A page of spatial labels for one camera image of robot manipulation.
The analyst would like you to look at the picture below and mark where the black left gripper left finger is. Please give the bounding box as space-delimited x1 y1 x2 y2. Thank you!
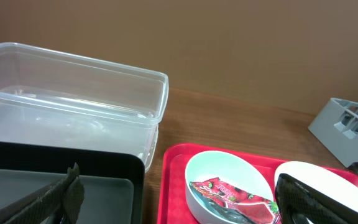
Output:
0 164 85 224

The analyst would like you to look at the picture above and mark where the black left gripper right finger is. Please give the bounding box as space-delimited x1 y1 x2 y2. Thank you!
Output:
275 174 358 224

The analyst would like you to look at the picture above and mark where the light blue plate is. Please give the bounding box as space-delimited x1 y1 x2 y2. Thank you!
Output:
274 161 358 212

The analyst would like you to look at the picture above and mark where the red snack wrapper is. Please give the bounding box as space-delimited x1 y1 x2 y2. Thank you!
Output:
189 177 281 224

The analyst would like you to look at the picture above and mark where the light blue small bowl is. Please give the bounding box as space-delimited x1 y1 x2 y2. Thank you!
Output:
185 151 274 224

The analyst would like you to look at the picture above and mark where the grey dishwasher rack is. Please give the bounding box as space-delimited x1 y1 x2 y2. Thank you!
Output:
308 98 358 167

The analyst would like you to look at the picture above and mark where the black tray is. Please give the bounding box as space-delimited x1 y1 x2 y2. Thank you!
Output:
0 142 145 224

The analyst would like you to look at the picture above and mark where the red serving tray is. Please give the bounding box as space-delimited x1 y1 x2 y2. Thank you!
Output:
156 142 358 224

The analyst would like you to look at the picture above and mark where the clear plastic bin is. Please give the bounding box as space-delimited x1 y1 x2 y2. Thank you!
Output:
0 42 169 169

